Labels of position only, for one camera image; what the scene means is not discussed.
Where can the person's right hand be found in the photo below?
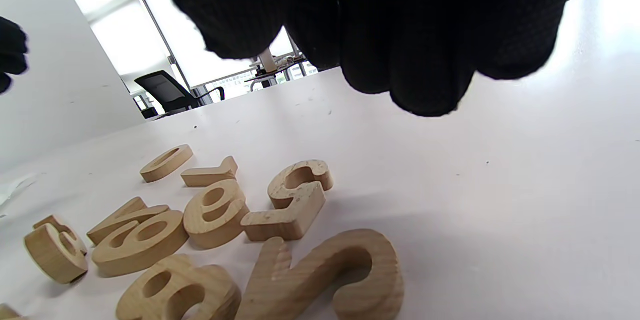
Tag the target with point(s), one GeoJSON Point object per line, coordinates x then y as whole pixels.
{"type": "Point", "coordinates": [400, 19]}

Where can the person's left hand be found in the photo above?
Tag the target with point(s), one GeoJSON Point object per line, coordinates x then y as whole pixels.
{"type": "Point", "coordinates": [10, 49]}

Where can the straight hooked wooden number block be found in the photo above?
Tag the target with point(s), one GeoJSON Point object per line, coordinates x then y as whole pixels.
{"type": "Point", "coordinates": [210, 177]}

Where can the pile of wooden number blocks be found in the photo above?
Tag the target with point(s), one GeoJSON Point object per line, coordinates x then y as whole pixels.
{"type": "Point", "coordinates": [215, 215]}

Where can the curved flat-based wooden number block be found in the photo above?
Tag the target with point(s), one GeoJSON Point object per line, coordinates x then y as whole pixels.
{"type": "Point", "coordinates": [320, 280]}

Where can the white partition panel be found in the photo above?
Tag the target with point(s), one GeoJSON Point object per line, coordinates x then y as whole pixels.
{"type": "Point", "coordinates": [50, 59]}

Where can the white cylindrical device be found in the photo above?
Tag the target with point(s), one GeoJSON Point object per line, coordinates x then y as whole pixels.
{"type": "Point", "coordinates": [267, 59]}

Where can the white rolling cart dark top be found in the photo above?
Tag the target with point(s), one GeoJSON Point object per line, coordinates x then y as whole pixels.
{"type": "Point", "coordinates": [272, 75]}

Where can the black mesh office chair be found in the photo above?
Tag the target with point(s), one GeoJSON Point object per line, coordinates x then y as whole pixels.
{"type": "Point", "coordinates": [160, 87]}

